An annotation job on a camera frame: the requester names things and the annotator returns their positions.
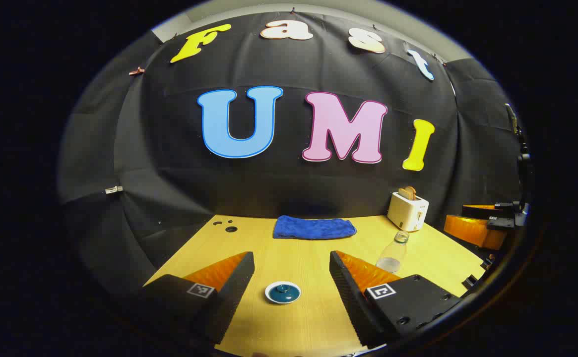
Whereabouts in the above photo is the black backdrop cloth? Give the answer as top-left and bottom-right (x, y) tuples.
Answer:
(57, 11), (535, 303)

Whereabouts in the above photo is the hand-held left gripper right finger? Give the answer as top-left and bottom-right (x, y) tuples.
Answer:
(329, 250), (463, 349)

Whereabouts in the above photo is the white toaster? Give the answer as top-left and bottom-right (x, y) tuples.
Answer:
(387, 191), (430, 232)

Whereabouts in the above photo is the blue towel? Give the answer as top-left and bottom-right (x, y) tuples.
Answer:
(273, 215), (357, 240)

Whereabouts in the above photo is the clear plastic water bottle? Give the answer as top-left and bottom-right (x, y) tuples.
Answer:
(376, 231), (410, 273)

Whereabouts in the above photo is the teal teacup lid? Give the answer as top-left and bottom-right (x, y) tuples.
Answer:
(269, 284), (297, 302)

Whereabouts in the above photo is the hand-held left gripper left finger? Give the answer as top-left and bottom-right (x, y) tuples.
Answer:
(142, 251), (256, 345)

